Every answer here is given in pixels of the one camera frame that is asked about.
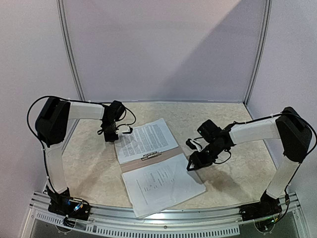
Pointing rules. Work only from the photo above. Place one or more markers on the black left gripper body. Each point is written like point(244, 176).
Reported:
point(108, 137)

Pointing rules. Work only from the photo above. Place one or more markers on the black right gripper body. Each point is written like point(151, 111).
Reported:
point(201, 157)

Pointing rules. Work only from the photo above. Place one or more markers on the pink paper folder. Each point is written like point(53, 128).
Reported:
point(138, 163)

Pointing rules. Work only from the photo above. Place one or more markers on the white paper stack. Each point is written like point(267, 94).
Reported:
point(143, 141)

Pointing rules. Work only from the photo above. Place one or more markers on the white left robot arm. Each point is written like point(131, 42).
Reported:
point(51, 127)

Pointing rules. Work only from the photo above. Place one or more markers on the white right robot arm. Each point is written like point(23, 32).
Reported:
point(292, 130)

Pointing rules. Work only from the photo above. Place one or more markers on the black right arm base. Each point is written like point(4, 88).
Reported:
point(267, 206)

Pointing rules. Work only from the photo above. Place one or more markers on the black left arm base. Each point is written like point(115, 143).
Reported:
point(65, 205)

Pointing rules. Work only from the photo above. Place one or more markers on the metal folder clip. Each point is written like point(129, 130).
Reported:
point(151, 155)

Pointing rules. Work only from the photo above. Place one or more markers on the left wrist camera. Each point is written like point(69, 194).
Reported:
point(124, 129)

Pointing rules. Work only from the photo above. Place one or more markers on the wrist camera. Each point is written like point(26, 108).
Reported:
point(124, 129)
point(194, 145)

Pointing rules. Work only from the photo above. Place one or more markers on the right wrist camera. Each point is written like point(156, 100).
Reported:
point(194, 145)

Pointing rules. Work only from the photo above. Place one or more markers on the aluminium front rail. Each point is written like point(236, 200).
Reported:
point(118, 222)

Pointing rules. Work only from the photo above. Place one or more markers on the aluminium frame right post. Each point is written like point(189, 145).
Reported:
point(259, 51)

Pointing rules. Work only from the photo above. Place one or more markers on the aluminium frame post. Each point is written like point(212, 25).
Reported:
point(68, 48)
point(259, 51)

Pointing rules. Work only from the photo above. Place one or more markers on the aluminium frame left post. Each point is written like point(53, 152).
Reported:
point(68, 48)

